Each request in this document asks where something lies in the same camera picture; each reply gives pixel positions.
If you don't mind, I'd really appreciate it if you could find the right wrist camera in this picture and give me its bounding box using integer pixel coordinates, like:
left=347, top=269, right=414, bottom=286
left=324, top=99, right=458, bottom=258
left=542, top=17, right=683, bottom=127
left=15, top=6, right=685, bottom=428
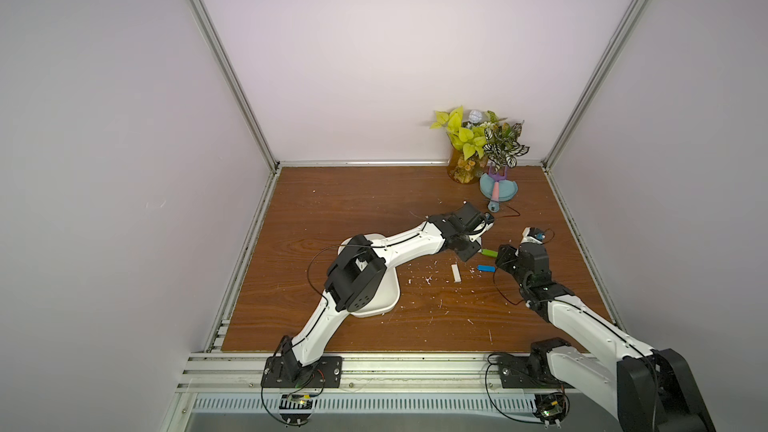
left=521, top=227, right=546, bottom=245

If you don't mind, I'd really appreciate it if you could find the right controller board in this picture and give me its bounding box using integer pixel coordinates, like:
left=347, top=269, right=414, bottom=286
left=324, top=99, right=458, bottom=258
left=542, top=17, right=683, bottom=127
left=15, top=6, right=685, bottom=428
left=533, top=392, right=570, bottom=428

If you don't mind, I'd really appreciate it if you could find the controller board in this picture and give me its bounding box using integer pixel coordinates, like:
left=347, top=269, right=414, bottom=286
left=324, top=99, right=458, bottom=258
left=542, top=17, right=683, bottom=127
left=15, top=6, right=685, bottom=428
left=278, top=394, right=315, bottom=427
left=533, top=392, right=570, bottom=428

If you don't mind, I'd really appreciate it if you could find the amber vase with plants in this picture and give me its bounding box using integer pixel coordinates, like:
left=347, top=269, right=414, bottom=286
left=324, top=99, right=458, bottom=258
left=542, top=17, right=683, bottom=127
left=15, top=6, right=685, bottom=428
left=431, top=106, right=530, bottom=184

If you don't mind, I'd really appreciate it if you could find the white usb drive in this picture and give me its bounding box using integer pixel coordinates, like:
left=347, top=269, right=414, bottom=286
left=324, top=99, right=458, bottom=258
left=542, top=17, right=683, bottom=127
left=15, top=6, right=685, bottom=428
left=451, top=264, right=462, bottom=283

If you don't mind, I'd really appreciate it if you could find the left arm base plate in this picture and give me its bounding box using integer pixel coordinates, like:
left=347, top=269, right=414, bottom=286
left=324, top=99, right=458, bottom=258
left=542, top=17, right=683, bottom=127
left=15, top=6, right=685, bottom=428
left=260, top=356, right=343, bottom=389

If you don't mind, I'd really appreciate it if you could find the pink purple toy rake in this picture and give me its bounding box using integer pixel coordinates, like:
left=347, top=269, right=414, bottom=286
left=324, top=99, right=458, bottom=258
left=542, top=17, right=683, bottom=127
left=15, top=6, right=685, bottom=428
left=488, top=164, right=508, bottom=208

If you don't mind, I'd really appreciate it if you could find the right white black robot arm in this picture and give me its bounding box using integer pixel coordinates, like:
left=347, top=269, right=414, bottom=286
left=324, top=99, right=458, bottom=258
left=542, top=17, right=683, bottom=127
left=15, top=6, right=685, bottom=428
left=495, top=239, right=715, bottom=431

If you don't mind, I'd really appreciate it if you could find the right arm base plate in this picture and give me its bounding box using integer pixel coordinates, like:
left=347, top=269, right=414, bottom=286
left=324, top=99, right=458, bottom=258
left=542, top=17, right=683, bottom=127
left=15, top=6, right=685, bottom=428
left=489, top=352, right=562, bottom=389

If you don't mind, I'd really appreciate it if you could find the left controller board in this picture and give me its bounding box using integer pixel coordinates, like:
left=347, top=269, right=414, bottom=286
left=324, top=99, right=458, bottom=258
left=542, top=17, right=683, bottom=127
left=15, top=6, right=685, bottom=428
left=278, top=394, right=315, bottom=427

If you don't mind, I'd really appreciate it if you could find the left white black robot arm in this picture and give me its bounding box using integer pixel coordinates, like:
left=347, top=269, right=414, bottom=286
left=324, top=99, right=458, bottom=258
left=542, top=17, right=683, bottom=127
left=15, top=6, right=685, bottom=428
left=278, top=202, right=495, bottom=371

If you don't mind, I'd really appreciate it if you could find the white plastic storage box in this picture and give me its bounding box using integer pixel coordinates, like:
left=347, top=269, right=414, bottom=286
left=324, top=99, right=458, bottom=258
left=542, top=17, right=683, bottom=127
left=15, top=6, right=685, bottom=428
left=326, top=234, right=402, bottom=318

